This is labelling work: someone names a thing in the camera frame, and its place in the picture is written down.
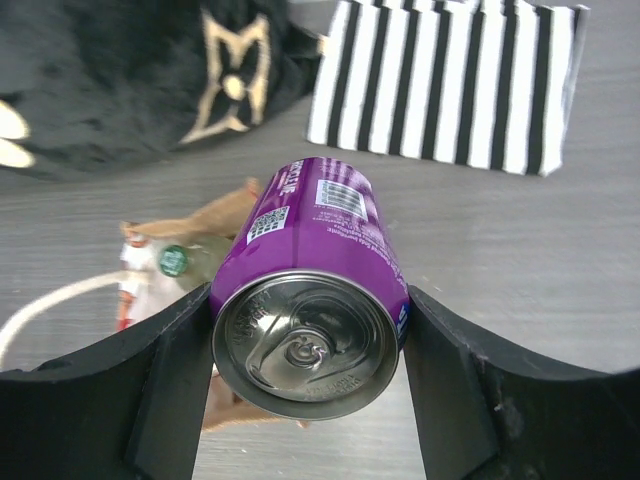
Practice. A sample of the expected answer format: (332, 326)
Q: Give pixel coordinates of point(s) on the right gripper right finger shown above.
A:
(488, 408)

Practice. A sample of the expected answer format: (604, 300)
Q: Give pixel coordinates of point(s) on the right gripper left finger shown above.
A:
(127, 407)

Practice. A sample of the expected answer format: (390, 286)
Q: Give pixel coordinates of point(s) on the purple Fanta can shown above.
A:
(310, 305)

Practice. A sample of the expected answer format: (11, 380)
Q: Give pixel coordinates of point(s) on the brown burlap canvas bag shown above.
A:
(143, 290)

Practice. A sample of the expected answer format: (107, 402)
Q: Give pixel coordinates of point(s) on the black floral plush blanket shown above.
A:
(93, 86)

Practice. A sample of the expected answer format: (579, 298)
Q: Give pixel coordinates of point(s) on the black white striped cloth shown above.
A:
(484, 84)

